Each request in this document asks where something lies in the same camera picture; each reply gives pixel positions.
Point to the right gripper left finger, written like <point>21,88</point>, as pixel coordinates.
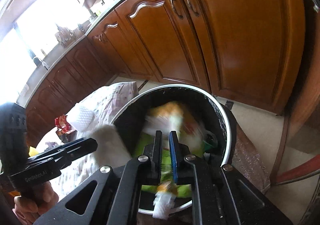
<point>154,152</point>

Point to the white foam block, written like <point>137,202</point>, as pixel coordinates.
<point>111,149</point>

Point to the red snack wrapper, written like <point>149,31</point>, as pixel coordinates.
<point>63,127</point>

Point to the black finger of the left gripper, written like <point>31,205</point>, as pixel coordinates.
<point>64,154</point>

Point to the yellow small object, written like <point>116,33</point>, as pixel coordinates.
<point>32,151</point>

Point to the wooden kitchen cabinets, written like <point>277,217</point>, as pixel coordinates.
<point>247,51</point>

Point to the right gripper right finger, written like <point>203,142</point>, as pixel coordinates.
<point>181,170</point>

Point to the left hand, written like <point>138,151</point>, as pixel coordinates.
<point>28,211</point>

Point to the floral white tablecloth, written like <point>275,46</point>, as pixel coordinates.
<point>96,110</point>

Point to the yellow white snack bag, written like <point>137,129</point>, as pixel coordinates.
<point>172,116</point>

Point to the crushed green can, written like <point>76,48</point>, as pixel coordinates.
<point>210,142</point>

